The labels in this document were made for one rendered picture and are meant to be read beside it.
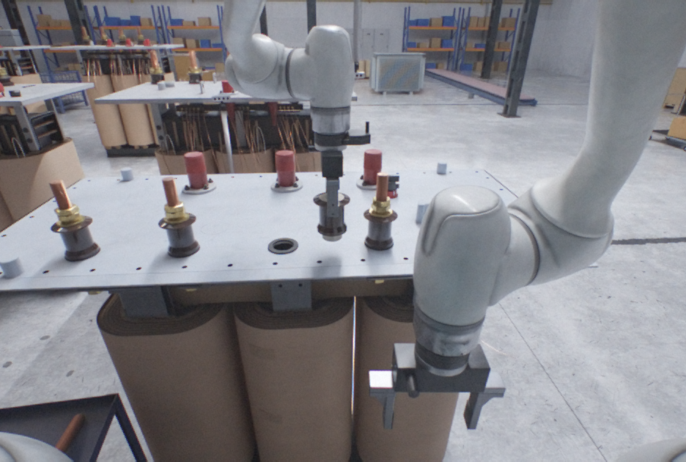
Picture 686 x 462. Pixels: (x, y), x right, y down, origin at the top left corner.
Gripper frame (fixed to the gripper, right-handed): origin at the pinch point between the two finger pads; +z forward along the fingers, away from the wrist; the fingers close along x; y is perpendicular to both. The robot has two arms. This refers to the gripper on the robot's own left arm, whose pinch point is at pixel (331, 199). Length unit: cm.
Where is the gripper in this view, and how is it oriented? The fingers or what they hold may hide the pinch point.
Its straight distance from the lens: 93.9
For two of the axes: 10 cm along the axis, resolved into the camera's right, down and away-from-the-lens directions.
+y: -10.0, 0.3, -0.7
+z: 0.0, 8.8, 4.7
